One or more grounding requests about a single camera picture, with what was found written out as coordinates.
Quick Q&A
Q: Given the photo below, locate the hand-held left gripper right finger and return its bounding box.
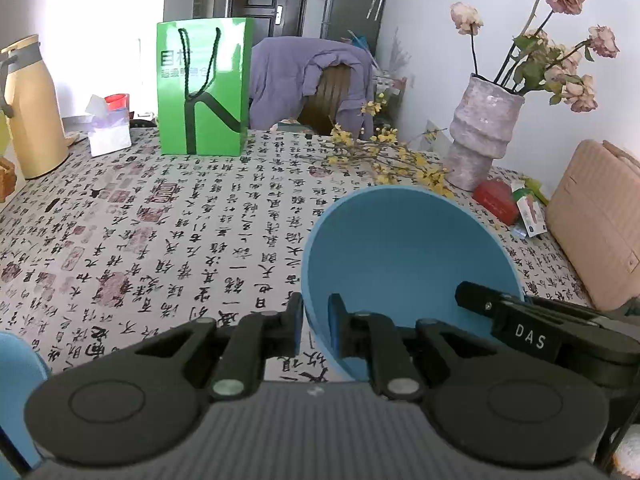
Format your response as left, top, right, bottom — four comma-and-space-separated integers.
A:
327, 293, 502, 402

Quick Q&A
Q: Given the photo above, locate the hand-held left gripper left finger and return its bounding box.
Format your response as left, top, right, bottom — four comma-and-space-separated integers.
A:
132, 292, 305, 402

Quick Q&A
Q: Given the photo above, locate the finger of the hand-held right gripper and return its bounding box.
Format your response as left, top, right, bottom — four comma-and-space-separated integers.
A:
455, 281, 502, 329

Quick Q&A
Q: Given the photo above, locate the dried rose bouquet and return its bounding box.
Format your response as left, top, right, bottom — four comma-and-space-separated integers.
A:
449, 0, 621, 114

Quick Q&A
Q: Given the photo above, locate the tissue pack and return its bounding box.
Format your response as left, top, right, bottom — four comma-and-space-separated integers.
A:
85, 95, 134, 158

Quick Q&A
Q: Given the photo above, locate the pink vase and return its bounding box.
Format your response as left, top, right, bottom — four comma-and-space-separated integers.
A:
442, 72, 526, 192

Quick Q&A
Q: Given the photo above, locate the white card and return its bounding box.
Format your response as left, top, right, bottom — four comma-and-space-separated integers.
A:
421, 120, 452, 154

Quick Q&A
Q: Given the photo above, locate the yellow-green snack box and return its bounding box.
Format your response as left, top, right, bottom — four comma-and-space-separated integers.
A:
0, 110, 26, 204

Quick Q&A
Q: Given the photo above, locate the pink suitcase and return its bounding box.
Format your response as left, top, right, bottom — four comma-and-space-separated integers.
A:
544, 139, 640, 314

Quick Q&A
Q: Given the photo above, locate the red box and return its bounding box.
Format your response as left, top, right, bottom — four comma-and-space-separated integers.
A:
472, 178, 526, 226

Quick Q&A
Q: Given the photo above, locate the beige thermos jug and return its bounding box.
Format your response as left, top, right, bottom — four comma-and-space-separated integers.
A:
0, 35, 71, 181

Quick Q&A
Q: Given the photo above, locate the blue bowl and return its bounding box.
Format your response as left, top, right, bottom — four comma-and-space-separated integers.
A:
301, 185, 526, 384

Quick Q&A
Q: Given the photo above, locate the green paper bag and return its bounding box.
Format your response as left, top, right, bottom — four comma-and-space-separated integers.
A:
156, 17, 257, 157

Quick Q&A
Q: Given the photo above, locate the yellow flower branch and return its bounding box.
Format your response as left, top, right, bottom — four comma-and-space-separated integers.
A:
300, 100, 456, 199

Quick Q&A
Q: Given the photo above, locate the calligraphy printed tablecloth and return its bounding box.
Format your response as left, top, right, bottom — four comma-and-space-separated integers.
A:
0, 127, 601, 388

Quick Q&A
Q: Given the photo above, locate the wooden chair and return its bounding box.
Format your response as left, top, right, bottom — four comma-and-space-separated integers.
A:
298, 66, 359, 137

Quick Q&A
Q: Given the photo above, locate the white green box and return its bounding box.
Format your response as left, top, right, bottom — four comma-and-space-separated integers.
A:
510, 182, 549, 239

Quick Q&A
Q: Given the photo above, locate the purple jacket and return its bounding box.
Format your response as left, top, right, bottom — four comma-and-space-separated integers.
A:
248, 36, 376, 141

